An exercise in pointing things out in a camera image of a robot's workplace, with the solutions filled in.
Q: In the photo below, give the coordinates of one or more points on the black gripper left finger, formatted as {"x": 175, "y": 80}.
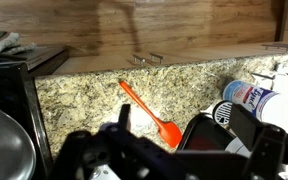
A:
{"x": 84, "y": 156}

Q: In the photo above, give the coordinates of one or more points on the black stove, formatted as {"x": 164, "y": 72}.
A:
{"x": 20, "y": 86}

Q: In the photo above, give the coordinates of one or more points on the red silicone spatula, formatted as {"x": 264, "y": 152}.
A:
{"x": 169, "y": 131}

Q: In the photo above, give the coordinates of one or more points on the steel frying pan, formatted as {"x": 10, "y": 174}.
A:
{"x": 4, "y": 150}

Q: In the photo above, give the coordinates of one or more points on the wooden base cabinets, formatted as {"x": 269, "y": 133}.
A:
{"x": 200, "y": 55}

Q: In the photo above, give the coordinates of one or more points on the white Lysol wipes canister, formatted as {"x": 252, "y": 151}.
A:
{"x": 260, "y": 100}

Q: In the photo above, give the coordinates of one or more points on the round slotted drip tray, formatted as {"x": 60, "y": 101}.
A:
{"x": 222, "y": 112}

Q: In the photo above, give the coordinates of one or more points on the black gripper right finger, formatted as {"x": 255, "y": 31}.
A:
{"x": 270, "y": 150}

